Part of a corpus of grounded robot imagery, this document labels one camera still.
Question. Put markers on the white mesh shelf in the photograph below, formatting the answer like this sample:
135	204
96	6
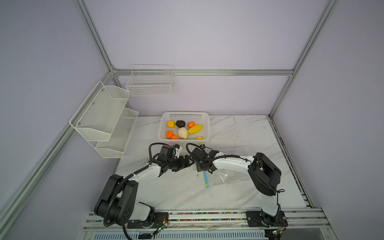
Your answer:
97	117
115	148

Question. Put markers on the white plastic perforated basket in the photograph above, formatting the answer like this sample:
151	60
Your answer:
184	127

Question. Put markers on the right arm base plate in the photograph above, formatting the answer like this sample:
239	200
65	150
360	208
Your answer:
255	219

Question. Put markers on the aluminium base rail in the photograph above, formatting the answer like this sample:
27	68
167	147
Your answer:
301	224

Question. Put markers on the upper white mesh shelf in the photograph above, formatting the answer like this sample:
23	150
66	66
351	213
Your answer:
97	117

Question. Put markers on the white wire wall basket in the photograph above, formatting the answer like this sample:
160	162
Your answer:
151	80

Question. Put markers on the cream white garlic bulb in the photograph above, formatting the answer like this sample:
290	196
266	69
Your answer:
183	133

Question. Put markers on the lower white mesh shelf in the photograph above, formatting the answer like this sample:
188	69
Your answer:
115	148

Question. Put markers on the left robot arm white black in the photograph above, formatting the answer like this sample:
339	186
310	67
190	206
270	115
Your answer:
117	204

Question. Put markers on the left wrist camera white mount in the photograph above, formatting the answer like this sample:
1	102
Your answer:
178	150

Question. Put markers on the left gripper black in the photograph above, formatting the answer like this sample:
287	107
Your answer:
182	162

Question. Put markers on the yellow lemon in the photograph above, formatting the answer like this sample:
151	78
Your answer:
171	124

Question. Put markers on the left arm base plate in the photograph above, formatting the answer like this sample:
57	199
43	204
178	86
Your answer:
154	221

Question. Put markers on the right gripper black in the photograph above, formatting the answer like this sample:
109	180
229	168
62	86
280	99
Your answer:
200	157

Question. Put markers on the orange fruit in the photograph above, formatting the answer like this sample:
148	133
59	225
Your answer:
169	134

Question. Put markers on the small orange tangerine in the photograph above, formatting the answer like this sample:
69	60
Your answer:
191	124

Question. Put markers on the black round food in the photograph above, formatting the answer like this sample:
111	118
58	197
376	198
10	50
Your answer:
180	124

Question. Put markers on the clear zip top bag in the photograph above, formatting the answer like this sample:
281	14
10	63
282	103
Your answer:
221	179

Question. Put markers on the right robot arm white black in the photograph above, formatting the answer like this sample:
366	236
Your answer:
265	175

